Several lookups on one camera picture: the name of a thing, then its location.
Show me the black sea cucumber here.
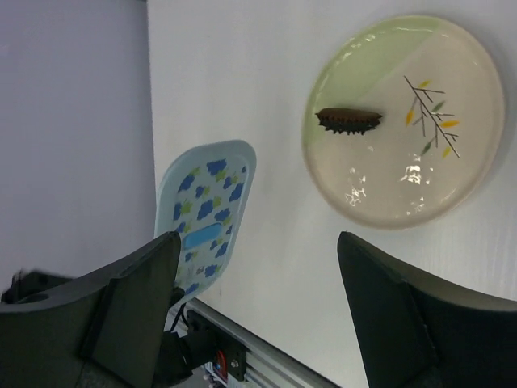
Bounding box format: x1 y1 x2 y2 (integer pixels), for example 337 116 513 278
315 108 383 135

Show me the aluminium mounting rail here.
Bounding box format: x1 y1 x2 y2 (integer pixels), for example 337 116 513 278
174 299 336 387

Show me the blue lunch box lid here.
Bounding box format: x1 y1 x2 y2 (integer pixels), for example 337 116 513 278
154 140 256 303

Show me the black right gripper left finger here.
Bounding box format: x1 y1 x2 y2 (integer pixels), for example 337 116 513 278
1 232 181 387

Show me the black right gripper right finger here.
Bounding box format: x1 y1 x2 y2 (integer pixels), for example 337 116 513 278
337 232 516 387

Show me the round cream plate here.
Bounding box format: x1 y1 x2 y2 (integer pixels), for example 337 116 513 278
302 15 506 230

